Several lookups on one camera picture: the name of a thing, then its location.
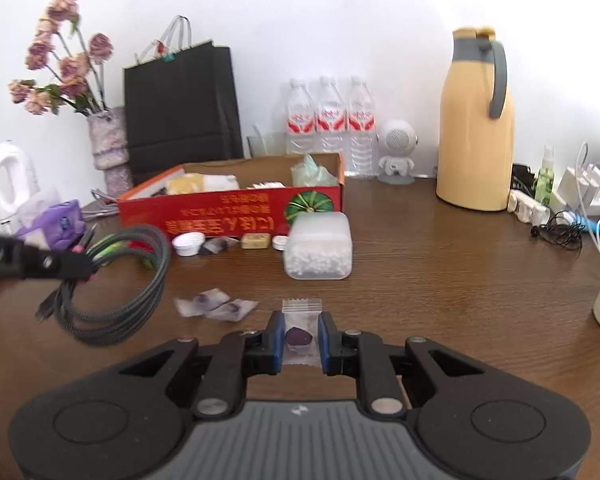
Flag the white robot speaker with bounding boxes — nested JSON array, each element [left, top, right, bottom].
[[377, 119, 420, 185]]

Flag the small white cup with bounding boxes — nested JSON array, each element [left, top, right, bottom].
[[172, 232, 206, 257]]

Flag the dried pink flowers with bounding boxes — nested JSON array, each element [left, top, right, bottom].
[[7, 0, 116, 116]]

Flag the grey braided cable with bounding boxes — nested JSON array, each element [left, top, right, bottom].
[[35, 225, 173, 347]]

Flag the clear glass cup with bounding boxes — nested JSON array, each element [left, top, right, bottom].
[[246, 132, 287, 160]]

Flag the black earphones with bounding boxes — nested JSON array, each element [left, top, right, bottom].
[[530, 210, 584, 251]]

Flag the red cardboard box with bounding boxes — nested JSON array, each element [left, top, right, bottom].
[[117, 152, 346, 241]]

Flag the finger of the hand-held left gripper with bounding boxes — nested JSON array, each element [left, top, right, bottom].
[[24, 248, 94, 282]]

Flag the white detergent bottle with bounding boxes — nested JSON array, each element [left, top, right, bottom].
[[0, 141, 41, 233]]

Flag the purple tissue pack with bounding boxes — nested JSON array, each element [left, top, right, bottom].
[[15, 199, 86, 252]]

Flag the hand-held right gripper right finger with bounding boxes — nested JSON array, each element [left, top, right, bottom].
[[317, 311, 486, 417]]

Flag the blue pen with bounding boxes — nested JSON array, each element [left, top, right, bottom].
[[570, 212, 600, 239]]

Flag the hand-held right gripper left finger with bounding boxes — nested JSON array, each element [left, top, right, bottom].
[[117, 310, 287, 419]]

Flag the yellow and white plush toy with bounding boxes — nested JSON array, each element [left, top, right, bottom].
[[165, 173, 207, 196]]

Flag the white chargers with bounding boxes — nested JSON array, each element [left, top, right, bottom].
[[557, 162, 600, 213]]

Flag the iridescent plastic bag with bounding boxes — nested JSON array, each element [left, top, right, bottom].
[[290, 154, 339, 186]]

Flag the purple textured vase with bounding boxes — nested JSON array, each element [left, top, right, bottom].
[[87, 106, 133, 198]]

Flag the black paper bag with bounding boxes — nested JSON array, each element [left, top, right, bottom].
[[124, 16, 245, 186]]

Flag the clear water bottle red label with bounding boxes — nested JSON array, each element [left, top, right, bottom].
[[286, 78, 317, 156], [316, 76, 349, 155], [348, 76, 379, 177]]

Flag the green spray bottle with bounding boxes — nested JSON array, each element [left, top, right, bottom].
[[535, 145, 556, 206]]

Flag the yellow thermos jug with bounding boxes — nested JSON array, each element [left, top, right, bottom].
[[435, 25, 516, 212]]

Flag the white tissue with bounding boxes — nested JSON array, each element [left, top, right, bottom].
[[202, 174, 241, 194]]

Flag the translucent cotton swab container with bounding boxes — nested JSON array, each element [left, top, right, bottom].
[[282, 211, 354, 281]]

